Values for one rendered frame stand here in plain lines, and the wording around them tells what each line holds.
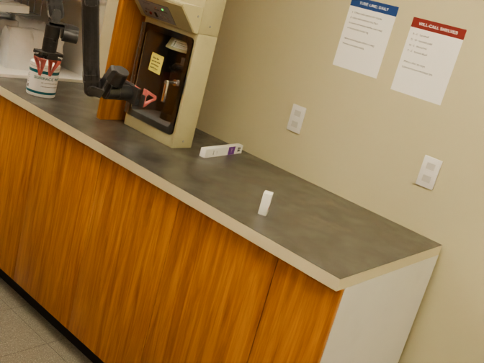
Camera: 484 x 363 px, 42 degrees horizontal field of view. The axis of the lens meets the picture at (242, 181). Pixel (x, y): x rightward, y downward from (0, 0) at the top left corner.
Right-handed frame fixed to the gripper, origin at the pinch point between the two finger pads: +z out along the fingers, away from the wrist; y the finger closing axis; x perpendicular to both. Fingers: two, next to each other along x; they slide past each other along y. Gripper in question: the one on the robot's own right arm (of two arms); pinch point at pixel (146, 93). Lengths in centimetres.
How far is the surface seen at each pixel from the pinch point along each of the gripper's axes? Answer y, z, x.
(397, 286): -109, 28, 29
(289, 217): -73, 9, 19
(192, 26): -4.1, 11.2, -28.9
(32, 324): 24, -13, 115
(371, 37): -53, 58, -43
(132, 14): 32.8, 12.2, -25.0
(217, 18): -3.9, 23.7, -33.8
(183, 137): -4.9, 20.5, 15.7
